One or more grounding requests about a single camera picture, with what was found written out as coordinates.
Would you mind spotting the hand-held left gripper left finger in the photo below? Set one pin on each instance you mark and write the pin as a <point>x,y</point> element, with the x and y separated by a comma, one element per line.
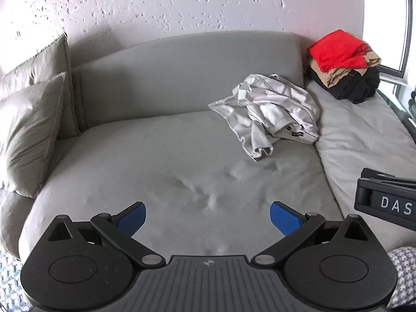
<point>131,219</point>

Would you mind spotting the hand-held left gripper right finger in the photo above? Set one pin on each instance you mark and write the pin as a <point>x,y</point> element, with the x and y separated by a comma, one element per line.
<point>284,217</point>

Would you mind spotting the white t-shirt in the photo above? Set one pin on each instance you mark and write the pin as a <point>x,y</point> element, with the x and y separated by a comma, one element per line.
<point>276,107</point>

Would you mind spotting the grey sofa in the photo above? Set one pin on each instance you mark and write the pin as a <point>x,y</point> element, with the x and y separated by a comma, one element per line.
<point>146,156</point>

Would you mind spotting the person's houndstooth pants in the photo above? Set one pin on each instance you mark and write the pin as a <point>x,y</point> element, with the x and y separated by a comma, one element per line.
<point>403,276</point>

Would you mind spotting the glass table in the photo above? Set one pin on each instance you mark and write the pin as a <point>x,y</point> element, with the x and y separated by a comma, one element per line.
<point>403,100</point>

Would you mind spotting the tan folded garment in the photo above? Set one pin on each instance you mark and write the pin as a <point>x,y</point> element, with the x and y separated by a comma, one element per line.
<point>334,75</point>

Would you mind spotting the large beige pillow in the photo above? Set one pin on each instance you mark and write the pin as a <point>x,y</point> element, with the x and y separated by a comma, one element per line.
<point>29,130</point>

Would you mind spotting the speckled rug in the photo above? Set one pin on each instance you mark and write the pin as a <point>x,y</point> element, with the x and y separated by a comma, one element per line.
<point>9,282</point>

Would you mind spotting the red folded garment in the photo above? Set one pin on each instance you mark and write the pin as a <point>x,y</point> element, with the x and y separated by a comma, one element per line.
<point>338,50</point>

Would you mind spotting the window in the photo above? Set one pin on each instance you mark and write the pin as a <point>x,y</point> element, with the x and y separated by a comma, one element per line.
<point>390,22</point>

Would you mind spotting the beige pillow with fringed edge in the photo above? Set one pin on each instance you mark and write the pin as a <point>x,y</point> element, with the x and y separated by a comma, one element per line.
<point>48,58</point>

